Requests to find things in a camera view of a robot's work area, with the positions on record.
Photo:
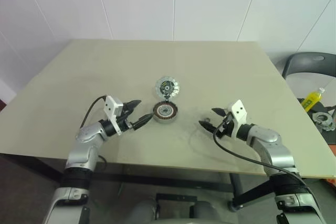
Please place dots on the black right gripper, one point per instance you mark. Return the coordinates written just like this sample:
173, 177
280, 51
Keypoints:
227, 125

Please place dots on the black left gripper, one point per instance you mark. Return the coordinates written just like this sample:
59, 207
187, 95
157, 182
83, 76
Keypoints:
126, 123

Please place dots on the motor stator with copper windings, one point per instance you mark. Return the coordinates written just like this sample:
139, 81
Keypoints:
172, 115

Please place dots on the round motor rotor cover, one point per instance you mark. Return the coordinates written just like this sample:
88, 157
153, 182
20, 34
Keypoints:
166, 86

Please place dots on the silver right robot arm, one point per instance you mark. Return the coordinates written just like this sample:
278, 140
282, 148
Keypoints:
275, 153

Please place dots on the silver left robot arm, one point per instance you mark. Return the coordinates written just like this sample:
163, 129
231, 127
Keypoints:
84, 153

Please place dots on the small metal washer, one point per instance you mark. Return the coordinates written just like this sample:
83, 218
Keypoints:
207, 118

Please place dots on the grey rounded shape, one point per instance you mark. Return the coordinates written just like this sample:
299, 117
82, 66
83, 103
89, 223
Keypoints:
143, 211

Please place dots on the yellow drink bottle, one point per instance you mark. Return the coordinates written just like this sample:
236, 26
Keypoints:
312, 99

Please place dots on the grey plastic chair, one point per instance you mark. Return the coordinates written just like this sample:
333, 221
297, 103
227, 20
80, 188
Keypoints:
302, 61

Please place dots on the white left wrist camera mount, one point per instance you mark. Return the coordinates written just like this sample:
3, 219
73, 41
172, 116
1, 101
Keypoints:
111, 107

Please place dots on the black table frame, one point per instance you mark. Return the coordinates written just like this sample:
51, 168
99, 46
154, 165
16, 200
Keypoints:
157, 179

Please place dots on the black rectangular bracket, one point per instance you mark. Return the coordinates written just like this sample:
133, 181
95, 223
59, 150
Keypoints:
176, 197

